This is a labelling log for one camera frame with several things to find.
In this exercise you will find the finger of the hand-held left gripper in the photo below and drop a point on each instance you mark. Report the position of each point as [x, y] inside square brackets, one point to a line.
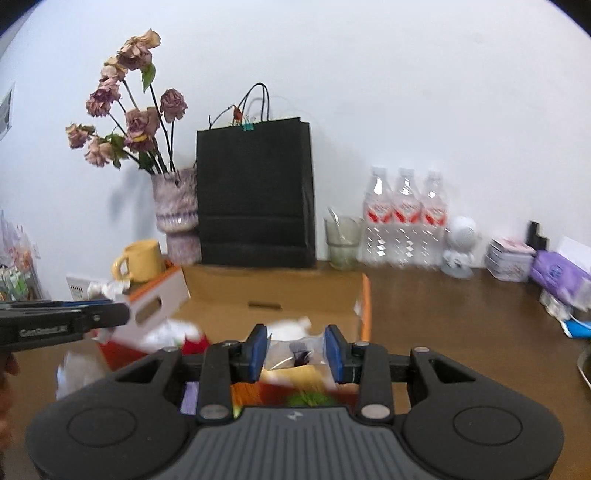
[108, 316]
[90, 302]

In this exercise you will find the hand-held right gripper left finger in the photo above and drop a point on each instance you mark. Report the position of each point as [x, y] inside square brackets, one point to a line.
[257, 354]

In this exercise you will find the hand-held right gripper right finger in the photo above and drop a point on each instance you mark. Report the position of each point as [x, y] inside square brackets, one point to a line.
[333, 354]

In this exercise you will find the clear plastic bag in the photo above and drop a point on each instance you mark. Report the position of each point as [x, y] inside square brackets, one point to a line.
[292, 353]

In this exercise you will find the orange cardboard box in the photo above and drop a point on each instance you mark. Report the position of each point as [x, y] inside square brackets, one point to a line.
[221, 288]

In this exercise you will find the white plastic device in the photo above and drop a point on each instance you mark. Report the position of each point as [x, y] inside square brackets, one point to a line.
[77, 286]

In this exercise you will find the white crumpled tissue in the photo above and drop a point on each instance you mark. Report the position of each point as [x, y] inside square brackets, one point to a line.
[108, 290]

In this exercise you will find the red cloth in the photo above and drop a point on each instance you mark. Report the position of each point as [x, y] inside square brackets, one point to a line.
[195, 344]

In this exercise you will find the yellow mug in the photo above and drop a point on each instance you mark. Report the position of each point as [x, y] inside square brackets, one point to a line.
[141, 261]

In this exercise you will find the hanging snack packets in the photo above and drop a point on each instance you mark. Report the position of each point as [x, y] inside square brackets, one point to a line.
[16, 263]

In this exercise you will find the glass cup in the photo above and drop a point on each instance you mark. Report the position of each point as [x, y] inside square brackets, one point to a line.
[344, 249]

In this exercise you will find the purple white ceramic vase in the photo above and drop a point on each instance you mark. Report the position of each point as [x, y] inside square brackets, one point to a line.
[178, 212]

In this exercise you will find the white plastic spoon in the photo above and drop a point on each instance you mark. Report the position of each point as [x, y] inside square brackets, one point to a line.
[334, 221]

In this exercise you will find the clear water bottle red label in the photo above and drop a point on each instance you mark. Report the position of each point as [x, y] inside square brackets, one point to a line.
[434, 217]
[406, 217]
[377, 217]

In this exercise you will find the black paper bag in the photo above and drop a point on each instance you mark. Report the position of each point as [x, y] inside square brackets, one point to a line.
[256, 194]

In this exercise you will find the white robot figurine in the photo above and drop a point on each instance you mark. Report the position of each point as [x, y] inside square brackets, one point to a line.
[461, 235]

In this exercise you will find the dried pink flowers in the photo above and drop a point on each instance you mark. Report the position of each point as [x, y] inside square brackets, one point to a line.
[134, 124]

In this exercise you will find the printed tin box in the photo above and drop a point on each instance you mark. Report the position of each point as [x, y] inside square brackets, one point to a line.
[510, 261]

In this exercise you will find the teal binder clip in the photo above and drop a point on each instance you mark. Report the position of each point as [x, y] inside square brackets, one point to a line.
[248, 125]

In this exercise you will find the black rectangular object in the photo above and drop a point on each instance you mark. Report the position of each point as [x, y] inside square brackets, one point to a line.
[538, 235]

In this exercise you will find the purple tissue pack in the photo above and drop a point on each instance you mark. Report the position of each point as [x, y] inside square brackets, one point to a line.
[561, 274]

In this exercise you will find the blue packet edge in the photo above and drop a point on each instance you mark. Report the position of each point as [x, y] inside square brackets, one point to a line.
[579, 328]

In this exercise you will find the white carton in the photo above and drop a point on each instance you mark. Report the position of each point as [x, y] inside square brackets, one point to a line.
[577, 251]

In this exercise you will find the wall poster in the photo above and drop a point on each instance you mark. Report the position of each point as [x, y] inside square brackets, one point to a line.
[6, 110]

